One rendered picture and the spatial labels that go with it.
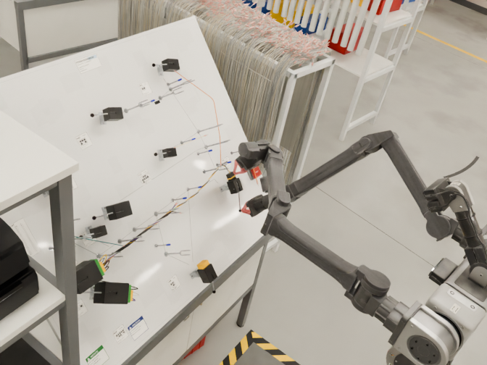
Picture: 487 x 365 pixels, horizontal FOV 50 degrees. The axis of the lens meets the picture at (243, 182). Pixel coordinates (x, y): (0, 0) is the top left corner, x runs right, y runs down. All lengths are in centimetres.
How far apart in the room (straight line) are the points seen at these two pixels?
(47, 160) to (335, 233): 300
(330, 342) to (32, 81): 222
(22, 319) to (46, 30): 359
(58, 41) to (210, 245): 300
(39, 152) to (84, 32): 380
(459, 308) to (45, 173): 107
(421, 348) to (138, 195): 111
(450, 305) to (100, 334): 111
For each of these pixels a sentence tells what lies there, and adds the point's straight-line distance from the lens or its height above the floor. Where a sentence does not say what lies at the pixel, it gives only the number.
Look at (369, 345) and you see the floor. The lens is 333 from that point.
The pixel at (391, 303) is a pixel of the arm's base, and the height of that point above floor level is 148.
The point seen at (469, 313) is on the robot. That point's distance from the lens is 152.
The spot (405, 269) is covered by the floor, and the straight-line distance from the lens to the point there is 387.
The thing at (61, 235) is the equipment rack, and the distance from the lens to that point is 122.
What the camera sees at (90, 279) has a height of 124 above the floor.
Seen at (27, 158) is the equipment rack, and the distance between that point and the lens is 113.
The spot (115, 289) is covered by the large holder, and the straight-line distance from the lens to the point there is 174.
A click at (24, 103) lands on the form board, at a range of 183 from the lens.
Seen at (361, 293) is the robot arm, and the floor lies 146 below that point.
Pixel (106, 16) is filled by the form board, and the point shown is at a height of 62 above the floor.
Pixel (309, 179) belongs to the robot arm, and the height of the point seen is 134.
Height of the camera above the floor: 253
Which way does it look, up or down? 38 degrees down
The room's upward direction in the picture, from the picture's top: 12 degrees clockwise
